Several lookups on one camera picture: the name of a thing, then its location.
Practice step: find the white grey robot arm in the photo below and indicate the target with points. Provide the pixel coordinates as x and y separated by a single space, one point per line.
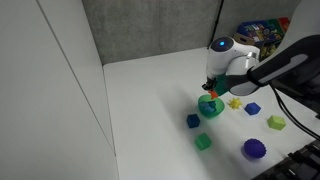
238 69

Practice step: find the wooden toy shelf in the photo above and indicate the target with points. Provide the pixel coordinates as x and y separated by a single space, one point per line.
264 34

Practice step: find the purple spiky ball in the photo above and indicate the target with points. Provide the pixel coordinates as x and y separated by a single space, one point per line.
254 148

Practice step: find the blue toy in bowl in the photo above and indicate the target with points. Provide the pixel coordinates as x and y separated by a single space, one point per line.
206 107

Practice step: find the lime green cube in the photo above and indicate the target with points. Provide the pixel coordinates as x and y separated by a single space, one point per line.
276 122

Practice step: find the dark blue cube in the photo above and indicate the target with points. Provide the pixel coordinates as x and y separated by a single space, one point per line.
193 121

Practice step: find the yellow spiky ball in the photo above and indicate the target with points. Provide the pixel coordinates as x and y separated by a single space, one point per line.
235 103

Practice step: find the green bowl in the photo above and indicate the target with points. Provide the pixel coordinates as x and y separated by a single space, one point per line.
217 103

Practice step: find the orange bear toy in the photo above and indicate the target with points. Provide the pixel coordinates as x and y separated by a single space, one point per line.
213 94

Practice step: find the black equipment at corner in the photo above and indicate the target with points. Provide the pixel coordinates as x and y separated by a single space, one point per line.
303 164

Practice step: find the black vertical pole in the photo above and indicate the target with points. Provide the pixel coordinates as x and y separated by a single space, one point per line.
216 22

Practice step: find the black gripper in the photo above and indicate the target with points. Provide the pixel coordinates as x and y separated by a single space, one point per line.
210 84

